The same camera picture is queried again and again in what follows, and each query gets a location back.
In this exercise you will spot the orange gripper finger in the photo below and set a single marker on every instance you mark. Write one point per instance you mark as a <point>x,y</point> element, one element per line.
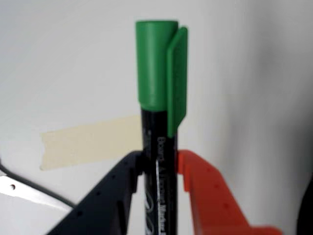
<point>212,203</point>

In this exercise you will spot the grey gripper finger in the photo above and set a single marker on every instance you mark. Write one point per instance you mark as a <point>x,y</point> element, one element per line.
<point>102,208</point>

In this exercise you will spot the green marker with black barrel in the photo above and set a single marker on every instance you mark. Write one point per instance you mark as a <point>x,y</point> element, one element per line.
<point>154,68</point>

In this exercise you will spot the black fabric bag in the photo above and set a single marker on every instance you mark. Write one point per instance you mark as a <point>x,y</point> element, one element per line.
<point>306,215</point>

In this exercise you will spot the wide beige masking tape strip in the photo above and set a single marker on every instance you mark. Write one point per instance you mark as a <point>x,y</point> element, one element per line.
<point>93,144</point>

